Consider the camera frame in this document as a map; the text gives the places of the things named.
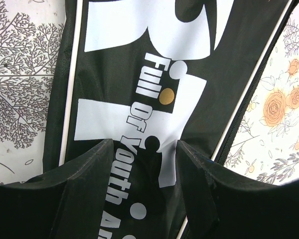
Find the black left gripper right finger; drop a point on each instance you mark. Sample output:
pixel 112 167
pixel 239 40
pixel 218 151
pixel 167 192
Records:
pixel 221 204

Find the black racket cover bag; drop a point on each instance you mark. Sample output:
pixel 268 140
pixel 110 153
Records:
pixel 132 78

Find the floral tablecloth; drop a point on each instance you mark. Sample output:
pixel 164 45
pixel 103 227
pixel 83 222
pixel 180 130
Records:
pixel 30 45

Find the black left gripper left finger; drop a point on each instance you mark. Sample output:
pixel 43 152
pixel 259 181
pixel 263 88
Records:
pixel 63 203

